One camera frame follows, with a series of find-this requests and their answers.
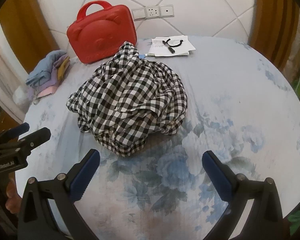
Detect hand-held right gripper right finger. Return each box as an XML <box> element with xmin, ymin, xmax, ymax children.
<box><xmin>202</xmin><ymin>150</ymin><xmax>283</xmax><ymax>240</ymax></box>

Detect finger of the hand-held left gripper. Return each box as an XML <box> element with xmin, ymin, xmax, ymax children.
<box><xmin>0</xmin><ymin>122</ymin><xmax>30</xmax><ymax>144</ymax></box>
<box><xmin>17</xmin><ymin>127</ymin><xmax>51</xmax><ymax>153</ymax></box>

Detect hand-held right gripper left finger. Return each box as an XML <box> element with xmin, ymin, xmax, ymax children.
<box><xmin>17</xmin><ymin>149</ymin><xmax>101</xmax><ymax>240</ymax></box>

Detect black white checked garment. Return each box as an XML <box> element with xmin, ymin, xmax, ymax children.
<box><xmin>66</xmin><ymin>41</ymin><xmax>188</xmax><ymax>157</ymax></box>

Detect pile of folded clothes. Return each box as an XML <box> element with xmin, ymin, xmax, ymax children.
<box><xmin>26</xmin><ymin>50</ymin><xmax>67</xmax><ymax>85</ymax></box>

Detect pink folded cloth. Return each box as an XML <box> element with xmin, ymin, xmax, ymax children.
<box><xmin>36</xmin><ymin>85</ymin><xmax>58</xmax><ymax>98</ymax></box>

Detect stack of folded pastel cloths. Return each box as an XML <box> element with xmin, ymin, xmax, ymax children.
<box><xmin>37</xmin><ymin>55</ymin><xmax>65</xmax><ymax>91</ymax></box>

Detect white sheer curtain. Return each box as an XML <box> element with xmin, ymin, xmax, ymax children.
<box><xmin>0</xmin><ymin>22</ymin><xmax>28</xmax><ymax>115</ymax></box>

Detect yellow folded cloth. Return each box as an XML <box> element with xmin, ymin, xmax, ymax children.
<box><xmin>57</xmin><ymin>56</ymin><xmax>71</xmax><ymax>79</ymax></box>

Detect brown curtain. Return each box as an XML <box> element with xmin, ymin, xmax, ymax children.
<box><xmin>0</xmin><ymin>0</ymin><xmax>73</xmax><ymax>73</ymax></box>

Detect red hard carry case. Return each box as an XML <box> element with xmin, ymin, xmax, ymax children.
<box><xmin>66</xmin><ymin>1</ymin><xmax>138</xmax><ymax>64</ymax></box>

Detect white paper sheets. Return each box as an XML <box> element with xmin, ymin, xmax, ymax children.
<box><xmin>147</xmin><ymin>35</ymin><xmax>196</xmax><ymax>57</ymax></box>

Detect black pen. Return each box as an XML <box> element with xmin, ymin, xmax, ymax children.
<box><xmin>162</xmin><ymin>40</ymin><xmax>175</xmax><ymax>53</ymax></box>

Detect white power socket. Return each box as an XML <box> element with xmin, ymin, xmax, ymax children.
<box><xmin>145</xmin><ymin>6</ymin><xmax>161</xmax><ymax>19</ymax></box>

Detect white padded headboard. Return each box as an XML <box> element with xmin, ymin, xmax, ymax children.
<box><xmin>31</xmin><ymin>0</ymin><xmax>258</xmax><ymax>58</ymax></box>

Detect black curved strap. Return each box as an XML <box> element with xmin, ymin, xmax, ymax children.
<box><xmin>165</xmin><ymin>38</ymin><xmax>185</xmax><ymax>48</ymax></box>

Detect white wall switch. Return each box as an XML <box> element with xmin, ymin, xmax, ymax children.
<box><xmin>132</xmin><ymin>8</ymin><xmax>147</xmax><ymax>21</ymax></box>

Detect white round-hole wall socket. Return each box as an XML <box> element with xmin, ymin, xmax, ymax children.
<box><xmin>159</xmin><ymin>4</ymin><xmax>175</xmax><ymax>18</ymax></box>

